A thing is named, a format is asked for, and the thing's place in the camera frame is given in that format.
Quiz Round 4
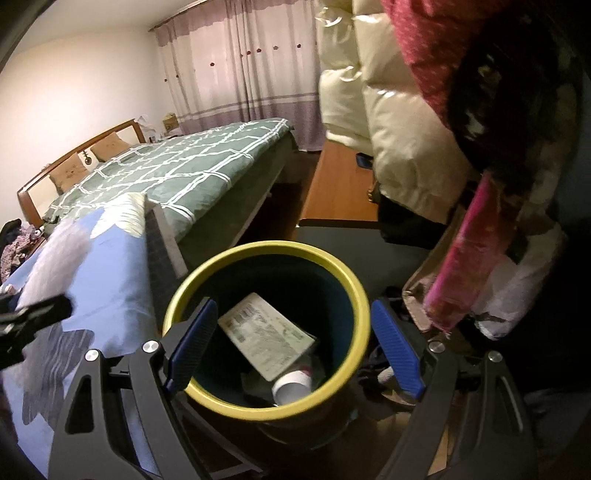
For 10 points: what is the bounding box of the floral tea box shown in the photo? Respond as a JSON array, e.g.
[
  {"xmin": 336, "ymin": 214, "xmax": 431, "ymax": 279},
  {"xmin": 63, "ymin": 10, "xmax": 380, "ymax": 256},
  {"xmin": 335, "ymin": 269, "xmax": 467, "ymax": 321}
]
[{"xmin": 217, "ymin": 293, "xmax": 315, "ymax": 382}]

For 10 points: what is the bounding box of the white paper bowl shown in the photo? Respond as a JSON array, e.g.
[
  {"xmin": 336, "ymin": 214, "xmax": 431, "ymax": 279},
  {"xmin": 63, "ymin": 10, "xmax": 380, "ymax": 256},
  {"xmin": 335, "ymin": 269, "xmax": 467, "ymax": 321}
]
[{"xmin": 271, "ymin": 367, "xmax": 312, "ymax": 406}]

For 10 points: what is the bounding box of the yellow-rimmed trash bin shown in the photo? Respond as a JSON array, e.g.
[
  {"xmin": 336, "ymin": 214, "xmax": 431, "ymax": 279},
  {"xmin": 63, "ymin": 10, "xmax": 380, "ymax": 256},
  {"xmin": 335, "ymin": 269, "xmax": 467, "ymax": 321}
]
[{"xmin": 163, "ymin": 241, "xmax": 370, "ymax": 428}]

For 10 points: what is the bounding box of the pile of clothes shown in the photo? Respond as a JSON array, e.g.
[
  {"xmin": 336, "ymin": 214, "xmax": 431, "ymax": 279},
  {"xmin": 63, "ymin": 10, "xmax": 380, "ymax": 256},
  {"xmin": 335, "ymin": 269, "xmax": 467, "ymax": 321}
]
[{"xmin": 0, "ymin": 219, "xmax": 45, "ymax": 283}]

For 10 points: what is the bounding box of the blue patterned table cloth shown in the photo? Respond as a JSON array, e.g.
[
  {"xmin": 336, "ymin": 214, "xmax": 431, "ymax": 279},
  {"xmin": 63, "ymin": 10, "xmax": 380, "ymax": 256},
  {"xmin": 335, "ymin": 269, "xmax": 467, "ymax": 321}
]
[{"xmin": 1, "ymin": 193, "xmax": 156, "ymax": 474}]

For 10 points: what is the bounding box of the wooden headboard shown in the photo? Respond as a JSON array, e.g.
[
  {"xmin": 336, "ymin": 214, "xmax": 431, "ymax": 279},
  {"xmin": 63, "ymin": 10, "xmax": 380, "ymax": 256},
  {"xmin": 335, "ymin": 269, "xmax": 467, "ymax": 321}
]
[{"xmin": 17, "ymin": 120, "xmax": 146, "ymax": 228}]

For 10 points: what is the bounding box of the brown left pillow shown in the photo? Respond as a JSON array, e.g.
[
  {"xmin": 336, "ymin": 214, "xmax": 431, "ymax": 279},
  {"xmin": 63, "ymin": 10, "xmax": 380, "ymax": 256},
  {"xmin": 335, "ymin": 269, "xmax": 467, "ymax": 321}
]
[{"xmin": 49, "ymin": 153, "xmax": 90, "ymax": 194}]

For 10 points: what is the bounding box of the brown pillow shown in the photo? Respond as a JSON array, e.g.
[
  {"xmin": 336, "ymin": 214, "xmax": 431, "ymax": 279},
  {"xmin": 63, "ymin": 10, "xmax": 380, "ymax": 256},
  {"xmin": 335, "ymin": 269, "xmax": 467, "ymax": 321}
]
[
  {"xmin": 49, "ymin": 153, "xmax": 90, "ymax": 194},
  {"xmin": 90, "ymin": 132, "xmax": 131, "ymax": 163}
]

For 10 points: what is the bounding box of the pink floral cloth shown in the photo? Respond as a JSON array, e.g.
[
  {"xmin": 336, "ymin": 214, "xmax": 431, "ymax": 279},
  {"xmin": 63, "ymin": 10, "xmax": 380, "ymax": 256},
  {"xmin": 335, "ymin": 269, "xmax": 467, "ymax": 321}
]
[{"xmin": 424, "ymin": 171, "xmax": 518, "ymax": 332}]

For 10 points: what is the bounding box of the brown right pillow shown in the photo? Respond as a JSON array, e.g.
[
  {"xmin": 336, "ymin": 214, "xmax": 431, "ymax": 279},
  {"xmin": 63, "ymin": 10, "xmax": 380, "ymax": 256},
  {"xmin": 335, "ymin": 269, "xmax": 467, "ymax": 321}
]
[{"xmin": 90, "ymin": 132, "xmax": 131, "ymax": 163}]

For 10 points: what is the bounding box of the bed with green quilt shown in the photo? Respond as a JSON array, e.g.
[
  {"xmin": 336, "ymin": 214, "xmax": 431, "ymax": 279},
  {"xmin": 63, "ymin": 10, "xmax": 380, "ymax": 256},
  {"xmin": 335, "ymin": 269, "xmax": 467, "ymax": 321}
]
[{"xmin": 43, "ymin": 118, "xmax": 297, "ymax": 267}]

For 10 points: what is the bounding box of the far bedside table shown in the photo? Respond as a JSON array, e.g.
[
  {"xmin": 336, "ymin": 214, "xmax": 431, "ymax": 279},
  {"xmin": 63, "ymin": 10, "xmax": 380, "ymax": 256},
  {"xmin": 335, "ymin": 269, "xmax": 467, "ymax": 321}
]
[{"xmin": 162, "ymin": 113, "xmax": 182, "ymax": 136}]

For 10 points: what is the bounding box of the wooden desk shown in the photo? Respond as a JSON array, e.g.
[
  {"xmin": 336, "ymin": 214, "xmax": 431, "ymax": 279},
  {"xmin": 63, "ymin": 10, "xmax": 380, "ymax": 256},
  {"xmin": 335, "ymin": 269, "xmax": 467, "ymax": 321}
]
[{"xmin": 297, "ymin": 140, "xmax": 378, "ymax": 229}]

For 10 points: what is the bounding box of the pink striped curtain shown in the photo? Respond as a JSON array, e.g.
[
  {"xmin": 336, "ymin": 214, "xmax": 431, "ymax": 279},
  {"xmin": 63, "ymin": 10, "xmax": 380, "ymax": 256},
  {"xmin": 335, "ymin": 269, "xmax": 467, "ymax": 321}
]
[{"xmin": 153, "ymin": 1, "xmax": 325, "ymax": 151}]

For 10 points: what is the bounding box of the cream puffer jacket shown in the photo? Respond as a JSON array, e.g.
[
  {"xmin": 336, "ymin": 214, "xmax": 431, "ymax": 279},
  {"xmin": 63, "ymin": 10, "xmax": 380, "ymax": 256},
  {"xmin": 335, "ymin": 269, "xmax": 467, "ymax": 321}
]
[{"xmin": 315, "ymin": 1, "xmax": 470, "ymax": 224}]

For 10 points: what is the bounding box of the red puffer jacket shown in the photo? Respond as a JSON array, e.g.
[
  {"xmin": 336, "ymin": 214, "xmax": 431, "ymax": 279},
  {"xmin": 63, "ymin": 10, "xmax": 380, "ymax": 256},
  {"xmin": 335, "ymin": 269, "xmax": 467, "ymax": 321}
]
[{"xmin": 382, "ymin": 0, "xmax": 507, "ymax": 126}]

